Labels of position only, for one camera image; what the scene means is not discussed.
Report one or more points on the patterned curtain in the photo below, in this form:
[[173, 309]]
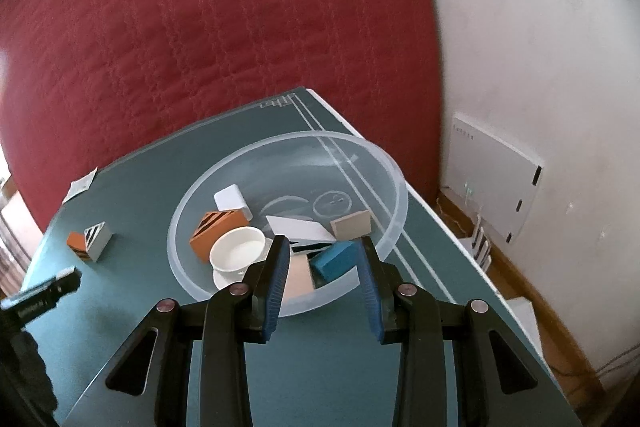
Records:
[[10, 247]]

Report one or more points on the orange striped wedge block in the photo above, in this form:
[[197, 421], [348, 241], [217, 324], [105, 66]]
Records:
[[76, 242]]

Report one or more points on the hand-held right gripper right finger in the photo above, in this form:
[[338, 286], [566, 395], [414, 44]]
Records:
[[372, 294]]

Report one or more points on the grey triangular block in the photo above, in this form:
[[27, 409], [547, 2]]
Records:
[[350, 224]]

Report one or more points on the long grey block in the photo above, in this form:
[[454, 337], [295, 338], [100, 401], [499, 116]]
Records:
[[299, 277]]

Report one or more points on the orange striped triangular block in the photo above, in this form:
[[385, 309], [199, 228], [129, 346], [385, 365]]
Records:
[[205, 244]]

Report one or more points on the clear plastic bowl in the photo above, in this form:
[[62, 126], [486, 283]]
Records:
[[320, 157]]

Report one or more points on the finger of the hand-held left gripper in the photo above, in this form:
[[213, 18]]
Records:
[[67, 279]]

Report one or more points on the red quilted bedspread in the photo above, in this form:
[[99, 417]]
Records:
[[200, 32]]

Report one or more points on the blue block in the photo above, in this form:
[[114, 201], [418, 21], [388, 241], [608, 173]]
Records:
[[335, 259]]

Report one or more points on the white zebra wedge block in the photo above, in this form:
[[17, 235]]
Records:
[[102, 242]]

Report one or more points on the white paper sheet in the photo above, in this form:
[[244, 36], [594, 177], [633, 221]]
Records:
[[82, 184]]

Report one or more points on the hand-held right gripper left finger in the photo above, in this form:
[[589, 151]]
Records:
[[277, 289]]

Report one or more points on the white zebra triangular block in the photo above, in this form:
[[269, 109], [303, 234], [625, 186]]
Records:
[[300, 229]]

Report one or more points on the white cup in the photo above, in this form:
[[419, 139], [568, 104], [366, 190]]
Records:
[[235, 252]]

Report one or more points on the person's left hand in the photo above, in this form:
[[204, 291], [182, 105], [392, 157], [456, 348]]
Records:
[[25, 372]]

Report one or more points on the white wall box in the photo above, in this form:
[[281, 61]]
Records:
[[490, 177]]

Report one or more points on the white ribbed device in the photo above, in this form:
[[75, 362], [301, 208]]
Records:
[[481, 247]]

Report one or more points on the plain white block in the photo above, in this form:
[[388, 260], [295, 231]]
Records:
[[230, 199]]

